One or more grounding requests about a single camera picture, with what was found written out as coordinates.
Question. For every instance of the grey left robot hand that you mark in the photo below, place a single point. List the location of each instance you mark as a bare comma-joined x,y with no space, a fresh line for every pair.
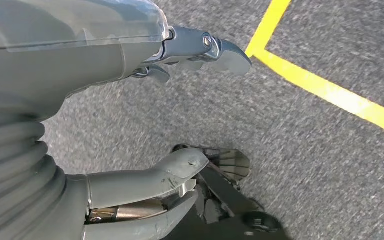
62,49

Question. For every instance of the metal robot foot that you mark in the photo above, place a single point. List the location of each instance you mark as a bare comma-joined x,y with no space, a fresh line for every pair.
228,164

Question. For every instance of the yellow floor tape square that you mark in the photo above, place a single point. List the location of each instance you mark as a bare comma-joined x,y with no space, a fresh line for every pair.
311,80

